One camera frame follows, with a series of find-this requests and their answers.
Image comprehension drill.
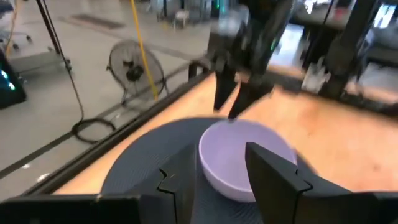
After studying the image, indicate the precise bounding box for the black floor fan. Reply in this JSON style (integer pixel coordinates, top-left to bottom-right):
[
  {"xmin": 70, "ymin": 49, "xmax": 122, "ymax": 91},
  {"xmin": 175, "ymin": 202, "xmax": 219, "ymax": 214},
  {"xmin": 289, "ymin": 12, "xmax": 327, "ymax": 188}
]
[{"xmin": 106, "ymin": 39, "xmax": 171, "ymax": 106}]

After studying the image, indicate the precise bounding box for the yellow hanging cable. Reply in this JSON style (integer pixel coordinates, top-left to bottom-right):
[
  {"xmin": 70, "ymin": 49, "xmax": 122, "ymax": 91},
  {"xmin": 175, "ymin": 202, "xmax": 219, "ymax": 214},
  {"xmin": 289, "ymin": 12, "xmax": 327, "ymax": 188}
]
[{"xmin": 129, "ymin": 0, "xmax": 160, "ymax": 101}]

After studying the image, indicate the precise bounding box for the black hanging coiled cable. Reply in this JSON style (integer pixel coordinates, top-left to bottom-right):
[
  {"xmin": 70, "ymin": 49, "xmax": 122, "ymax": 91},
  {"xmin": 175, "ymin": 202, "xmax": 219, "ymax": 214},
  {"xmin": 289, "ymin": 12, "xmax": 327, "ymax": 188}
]
[{"xmin": 35, "ymin": 0, "xmax": 116, "ymax": 144}]

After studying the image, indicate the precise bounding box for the dark blue woven placemat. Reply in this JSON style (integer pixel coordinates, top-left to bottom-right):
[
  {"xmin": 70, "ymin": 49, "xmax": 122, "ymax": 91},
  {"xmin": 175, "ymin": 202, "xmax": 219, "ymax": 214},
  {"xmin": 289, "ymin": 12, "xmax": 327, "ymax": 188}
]
[{"xmin": 101, "ymin": 117, "xmax": 318, "ymax": 224}]

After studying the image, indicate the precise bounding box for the black screen device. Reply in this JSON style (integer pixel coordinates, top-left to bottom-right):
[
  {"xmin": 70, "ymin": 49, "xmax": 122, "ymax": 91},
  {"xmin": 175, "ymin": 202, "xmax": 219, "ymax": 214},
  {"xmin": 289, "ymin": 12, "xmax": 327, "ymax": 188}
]
[{"xmin": 0, "ymin": 49, "xmax": 27, "ymax": 110}]

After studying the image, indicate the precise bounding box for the black metal table frame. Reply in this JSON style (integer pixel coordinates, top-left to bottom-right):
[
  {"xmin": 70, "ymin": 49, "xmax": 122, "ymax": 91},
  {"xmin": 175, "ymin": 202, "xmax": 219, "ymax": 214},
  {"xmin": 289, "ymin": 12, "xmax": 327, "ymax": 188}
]
[{"xmin": 21, "ymin": 58, "xmax": 398, "ymax": 197}]

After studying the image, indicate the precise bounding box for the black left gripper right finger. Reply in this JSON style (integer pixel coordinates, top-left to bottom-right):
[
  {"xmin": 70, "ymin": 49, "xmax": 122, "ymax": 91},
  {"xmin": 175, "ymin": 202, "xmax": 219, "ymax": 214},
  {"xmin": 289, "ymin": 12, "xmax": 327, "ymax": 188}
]
[{"xmin": 245, "ymin": 142, "xmax": 374, "ymax": 224}]

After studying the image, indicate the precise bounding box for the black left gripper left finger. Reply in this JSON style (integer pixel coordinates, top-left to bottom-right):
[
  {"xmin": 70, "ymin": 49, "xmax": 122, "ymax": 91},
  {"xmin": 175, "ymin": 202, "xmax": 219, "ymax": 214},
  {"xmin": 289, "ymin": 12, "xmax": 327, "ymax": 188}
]
[{"xmin": 139, "ymin": 143, "xmax": 198, "ymax": 224}]

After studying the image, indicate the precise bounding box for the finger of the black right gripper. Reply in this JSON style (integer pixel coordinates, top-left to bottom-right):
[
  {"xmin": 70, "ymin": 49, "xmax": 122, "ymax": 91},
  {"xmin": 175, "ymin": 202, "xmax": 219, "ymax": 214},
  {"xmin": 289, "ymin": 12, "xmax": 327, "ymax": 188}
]
[
  {"xmin": 213, "ymin": 60, "xmax": 240, "ymax": 112},
  {"xmin": 228, "ymin": 79, "xmax": 275, "ymax": 121}
]

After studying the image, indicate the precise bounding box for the lavender plastic bowl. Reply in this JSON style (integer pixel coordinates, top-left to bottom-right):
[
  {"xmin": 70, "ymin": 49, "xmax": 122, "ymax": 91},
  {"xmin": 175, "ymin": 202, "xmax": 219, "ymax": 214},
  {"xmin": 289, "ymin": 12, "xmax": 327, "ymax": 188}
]
[{"xmin": 198, "ymin": 119, "xmax": 298, "ymax": 203}]

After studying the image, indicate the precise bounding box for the white stool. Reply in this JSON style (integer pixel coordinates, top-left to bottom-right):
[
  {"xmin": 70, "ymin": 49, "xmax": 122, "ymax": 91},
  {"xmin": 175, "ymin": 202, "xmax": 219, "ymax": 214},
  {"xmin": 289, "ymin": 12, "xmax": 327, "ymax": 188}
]
[{"xmin": 172, "ymin": 9, "xmax": 190, "ymax": 30}]

